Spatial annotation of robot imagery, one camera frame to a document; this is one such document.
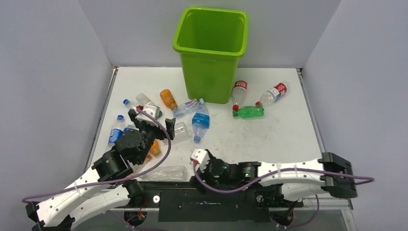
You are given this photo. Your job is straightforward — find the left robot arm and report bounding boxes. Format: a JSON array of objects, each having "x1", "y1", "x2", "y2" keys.
[{"x1": 23, "y1": 106, "x2": 176, "y2": 231}]

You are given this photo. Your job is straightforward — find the red label bottle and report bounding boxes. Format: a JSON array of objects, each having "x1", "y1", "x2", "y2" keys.
[
  {"x1": 255, "y1": 81, "x2": 290, "y2": 107},
  {"x1": 231, "y1": 80, "x2": 247, "y2": 111}
]

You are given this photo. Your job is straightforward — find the crushed light blue label bottle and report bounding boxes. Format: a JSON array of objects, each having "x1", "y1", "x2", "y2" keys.
[{"x1": 191, "y1": 106, "x2": 210, "y2": 144}]

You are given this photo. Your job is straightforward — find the green plastic bottle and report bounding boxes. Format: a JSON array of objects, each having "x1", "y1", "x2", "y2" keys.
[{"x1": 232, "y1": 105, "x2": 265, "y2": 120}]

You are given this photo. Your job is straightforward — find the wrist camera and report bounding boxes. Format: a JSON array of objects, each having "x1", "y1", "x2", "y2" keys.
[
  {"x1": 136, "y1": 103, "x2": 160, "y2": 125},
  {"x1": 191, "y1": 149, "x2": 210, "y2": 172}
]

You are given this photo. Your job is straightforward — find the green plastic bin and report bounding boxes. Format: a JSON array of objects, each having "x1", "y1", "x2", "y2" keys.
[{"x1": 172, "y1": 7, "x2": 248, "y2": 104}]

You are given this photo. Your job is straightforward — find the small orange juice bottle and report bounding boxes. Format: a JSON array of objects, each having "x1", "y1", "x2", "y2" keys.
[{"x1": 160, "y1": 89, "x2": 178, "y2": 110}]

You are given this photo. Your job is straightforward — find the clear jar silver lid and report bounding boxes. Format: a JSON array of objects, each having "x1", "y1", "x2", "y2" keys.
[{"x1": 173, "y1": 122, "x2": 189, "y2": 143}]

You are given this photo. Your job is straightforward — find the small orange label bottle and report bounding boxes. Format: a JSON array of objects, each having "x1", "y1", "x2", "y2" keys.
[{"x1": 149, "y1": 140, "x2": 161, "y2": 156}]

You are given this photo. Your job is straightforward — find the blue label water bottle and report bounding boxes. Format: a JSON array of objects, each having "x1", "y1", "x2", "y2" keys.
[{"x1": 123, "y1": 99, "x2": 139, "y2": 112}]

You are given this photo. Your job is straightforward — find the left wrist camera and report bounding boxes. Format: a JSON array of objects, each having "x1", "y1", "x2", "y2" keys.
[{"x1": 136, "y1": 103, "x2": 160, "y2": 125}]

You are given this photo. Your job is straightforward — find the blue cap water bottle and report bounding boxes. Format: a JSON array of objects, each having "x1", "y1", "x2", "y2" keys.
[{"x1": 106, "y1": 115, "x2": 125, "y2": 151}]

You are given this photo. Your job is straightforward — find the crushed purple label clear bottle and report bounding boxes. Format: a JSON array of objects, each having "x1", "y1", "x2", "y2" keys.
[{"x1": 172, "y1": 98, "x2": 205, "y2": 118}]

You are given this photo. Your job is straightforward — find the coffee bottle green cap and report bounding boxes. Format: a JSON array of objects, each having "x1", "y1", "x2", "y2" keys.
[{"x1": 136, "y1": 93, "x2": 157, "y2": 109}]

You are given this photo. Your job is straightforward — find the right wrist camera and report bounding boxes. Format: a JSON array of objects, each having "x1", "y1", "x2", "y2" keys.
[{"x1": 191, "y1": 149, "x2": 210, "y2": 172}]

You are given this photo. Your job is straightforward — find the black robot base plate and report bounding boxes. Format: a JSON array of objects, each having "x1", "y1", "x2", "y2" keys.
[{"x1": 123, "y1": 181, "x2": 304, "y2": 226}]

